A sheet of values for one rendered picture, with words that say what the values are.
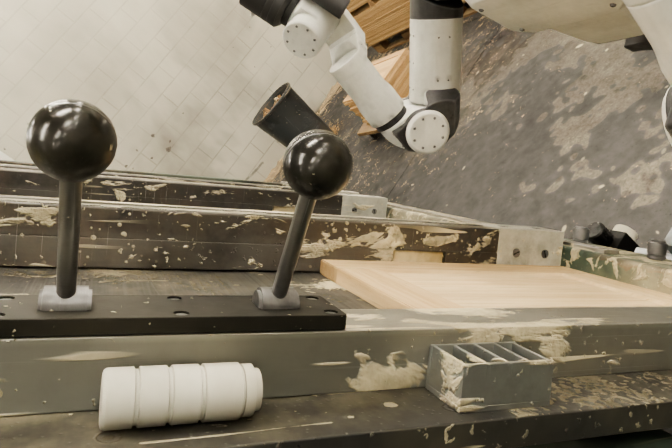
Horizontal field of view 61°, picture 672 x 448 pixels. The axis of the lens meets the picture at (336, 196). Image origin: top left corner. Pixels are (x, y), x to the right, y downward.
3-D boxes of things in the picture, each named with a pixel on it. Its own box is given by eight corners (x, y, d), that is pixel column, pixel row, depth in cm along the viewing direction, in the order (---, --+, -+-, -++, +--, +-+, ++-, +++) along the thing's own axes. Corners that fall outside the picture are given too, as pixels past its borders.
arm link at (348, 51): (302, 1, 99) (350, 61, 104) (281, 25, 93) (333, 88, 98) (328, -18, 95) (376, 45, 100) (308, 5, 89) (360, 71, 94)
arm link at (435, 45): (445, 133, 112) (449, 14, 104) (470, 151, 100) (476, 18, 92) (388, 138, 110) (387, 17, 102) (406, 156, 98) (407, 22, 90)
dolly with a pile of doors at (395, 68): (445, 83, 414) (408, 44, 399) (408, 139, 400) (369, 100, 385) (400, 96, 469) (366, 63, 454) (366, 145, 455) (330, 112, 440)
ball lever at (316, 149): (306, 338, 36) (371, 156, 29) (247, 340, 34) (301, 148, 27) (293, 296, 39) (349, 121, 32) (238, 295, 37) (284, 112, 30)
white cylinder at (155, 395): (97, 442, 27) (261, 427, 30) (102, 381, 26) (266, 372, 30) (98, 415, 29) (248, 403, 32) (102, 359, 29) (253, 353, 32)
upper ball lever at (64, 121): (100, 344, 31) (120, 128, 24) (21, 347, 29) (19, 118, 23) (102, 295, 34) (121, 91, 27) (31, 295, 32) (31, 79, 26)
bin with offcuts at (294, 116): (347, 124, 529) (296, 77, 506) (316, 167, 515) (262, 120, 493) (324, 130, 575) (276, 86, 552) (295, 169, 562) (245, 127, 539)
